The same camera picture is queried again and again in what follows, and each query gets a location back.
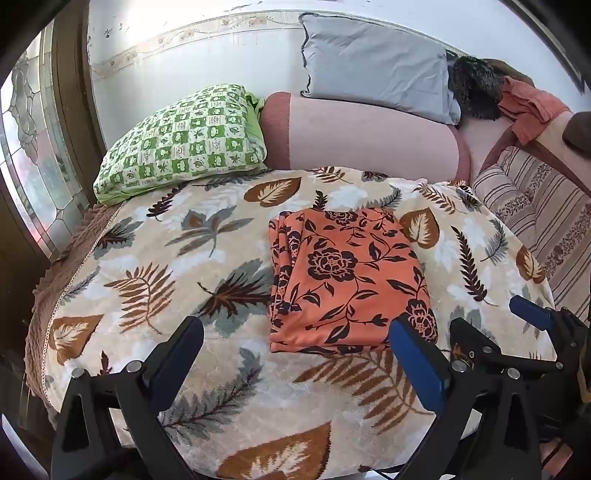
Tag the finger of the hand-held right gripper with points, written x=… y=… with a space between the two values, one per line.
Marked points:
x=471 y=337
x=531 y=314

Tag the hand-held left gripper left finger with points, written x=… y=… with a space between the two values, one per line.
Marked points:
x=180 y=360

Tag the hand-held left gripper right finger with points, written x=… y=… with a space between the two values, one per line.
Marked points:
x=415 y=360

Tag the orange floral cloth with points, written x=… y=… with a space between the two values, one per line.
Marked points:
x=351 y=286

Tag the leaf printed blanket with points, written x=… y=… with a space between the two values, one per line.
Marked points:
x=184 y=258

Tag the brown crochet bedspread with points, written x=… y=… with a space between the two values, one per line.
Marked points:
x=69 y=258

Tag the dark brown cushion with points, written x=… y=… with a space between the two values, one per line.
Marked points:
x=579 y=134

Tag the salmon cloth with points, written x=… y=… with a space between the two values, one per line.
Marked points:
x=531 y=108

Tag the green checked pillow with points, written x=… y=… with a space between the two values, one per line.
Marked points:
x=184 y=143

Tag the pink bolster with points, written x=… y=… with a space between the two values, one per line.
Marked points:
x=360 y=138

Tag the dark furry cloth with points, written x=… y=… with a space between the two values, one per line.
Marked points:
x=475 y=87

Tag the stained glass window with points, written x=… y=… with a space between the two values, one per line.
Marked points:
x=37 y=161

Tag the grey pillow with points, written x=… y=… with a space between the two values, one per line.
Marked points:
x=374 y=64

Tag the wooden window frame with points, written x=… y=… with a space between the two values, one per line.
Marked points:
x=74 y=92

